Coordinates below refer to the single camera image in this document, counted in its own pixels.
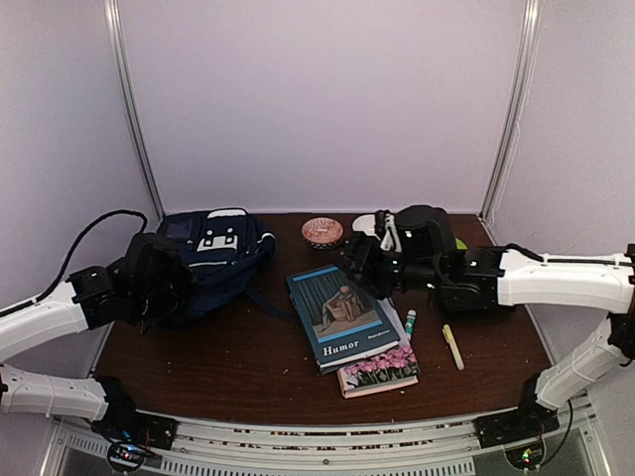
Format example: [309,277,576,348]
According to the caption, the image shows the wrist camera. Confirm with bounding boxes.
[121,233,183,285]
[374,204,457,259]

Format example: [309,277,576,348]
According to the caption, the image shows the blue Humor book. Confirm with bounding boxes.
[286,265,400,373]

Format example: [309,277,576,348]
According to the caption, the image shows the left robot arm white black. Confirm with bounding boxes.
[1,261,192,440]

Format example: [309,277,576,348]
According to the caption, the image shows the cream yellow marker pen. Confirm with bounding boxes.
[442,324,465,371]

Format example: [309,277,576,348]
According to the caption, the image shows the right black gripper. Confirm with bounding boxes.
[321,231,444,300]

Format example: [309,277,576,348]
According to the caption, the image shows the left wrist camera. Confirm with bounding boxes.
[121,233,183,285]

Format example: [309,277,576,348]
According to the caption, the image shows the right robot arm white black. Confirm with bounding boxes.
[340,234,634,438]

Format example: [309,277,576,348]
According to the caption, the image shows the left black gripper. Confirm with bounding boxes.
[131,260,196,319]

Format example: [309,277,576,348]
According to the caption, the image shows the white green glue stick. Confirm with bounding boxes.
[404,309,417,341]

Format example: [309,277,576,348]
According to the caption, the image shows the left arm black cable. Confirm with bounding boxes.
[19,209,150,308]

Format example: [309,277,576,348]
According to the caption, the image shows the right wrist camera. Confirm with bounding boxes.
[374,204,457,259]

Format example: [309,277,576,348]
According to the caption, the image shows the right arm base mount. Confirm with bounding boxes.
[473,410,560,472]

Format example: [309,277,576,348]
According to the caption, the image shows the right aluminium frame post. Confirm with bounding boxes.
[480,0,544,225]

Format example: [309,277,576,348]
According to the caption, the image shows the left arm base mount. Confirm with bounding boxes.
[84,411,179,475]

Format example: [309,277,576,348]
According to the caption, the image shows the aluminium frame post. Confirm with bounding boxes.
[480,0,544,225]
[103,0,165,219]

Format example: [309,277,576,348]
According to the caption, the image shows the white ceramic bowl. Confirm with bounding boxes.
[351,214,378,238]

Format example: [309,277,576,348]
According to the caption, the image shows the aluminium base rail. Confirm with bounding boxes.
[47,389,609,476]

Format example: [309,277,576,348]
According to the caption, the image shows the left aluminium frame post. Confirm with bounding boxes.
[103,0,165,219]

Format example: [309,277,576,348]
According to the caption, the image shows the navy blue backpack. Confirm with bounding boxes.
[157,208,297,328]

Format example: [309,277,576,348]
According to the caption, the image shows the pink flower Fate book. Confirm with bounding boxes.
[337,344,420,399]

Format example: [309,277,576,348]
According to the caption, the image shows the red patterned bowl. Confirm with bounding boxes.
[301,217,343,250]

